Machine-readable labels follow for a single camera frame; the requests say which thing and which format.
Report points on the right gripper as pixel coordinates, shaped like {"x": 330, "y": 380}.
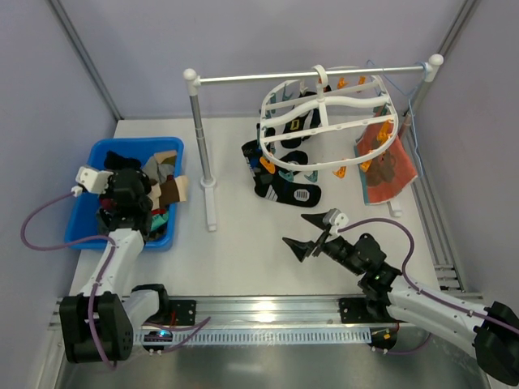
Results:
{"x": 321, "y": 240}

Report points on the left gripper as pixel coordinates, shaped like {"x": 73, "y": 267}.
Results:
{"x": 107, "y": 216}

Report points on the grey striped sock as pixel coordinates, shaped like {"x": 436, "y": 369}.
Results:
{"x": 158, "y": 172}

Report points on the beige brown striped sock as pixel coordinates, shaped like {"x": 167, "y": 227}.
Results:
{"x": 170, "y": 192}

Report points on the black blue sport sock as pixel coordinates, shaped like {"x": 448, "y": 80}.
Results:
{"x": 293, "y": 193}
{"x": 263, "y": 179}

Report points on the navy christmas sock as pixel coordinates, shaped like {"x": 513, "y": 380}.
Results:
{"x": 306, "y": 121}
{"x": 295, "y": 157}

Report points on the white oval clip hanger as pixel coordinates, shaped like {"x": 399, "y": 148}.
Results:
{"x": 344, "y": 144}

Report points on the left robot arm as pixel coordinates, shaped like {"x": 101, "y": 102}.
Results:
{"x": 97, "y": 324}

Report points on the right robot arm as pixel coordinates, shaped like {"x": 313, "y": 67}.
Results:
{"x": 489, "y": 334}

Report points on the pile of socks in bin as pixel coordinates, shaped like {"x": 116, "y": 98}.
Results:
{"x": 160, "y": 217}

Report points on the orange bear towel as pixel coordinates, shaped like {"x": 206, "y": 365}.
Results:
{"x": 387, "y": 175}

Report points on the white drying rack stand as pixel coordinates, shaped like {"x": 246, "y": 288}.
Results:
{"x": 345, "y": 86}

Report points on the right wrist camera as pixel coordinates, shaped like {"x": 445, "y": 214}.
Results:
{"x": 334, "y": 220}

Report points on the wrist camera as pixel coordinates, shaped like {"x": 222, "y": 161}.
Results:
{"x": 334, "y": 220}
{"x": 90, "y": 180}

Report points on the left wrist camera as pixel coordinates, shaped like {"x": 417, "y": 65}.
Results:
{"x": 90, "y": 180}

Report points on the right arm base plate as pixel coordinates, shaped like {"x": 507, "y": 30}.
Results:
{"x": 360, "y": 310}

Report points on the aluminium rail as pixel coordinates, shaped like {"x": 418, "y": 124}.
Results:
{"x": 248, "y": 311}

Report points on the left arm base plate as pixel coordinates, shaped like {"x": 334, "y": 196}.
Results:
{"x": 180, "y": 312}

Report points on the blue wire hanger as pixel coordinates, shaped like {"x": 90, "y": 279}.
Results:
{"x": 408, "y": 89}

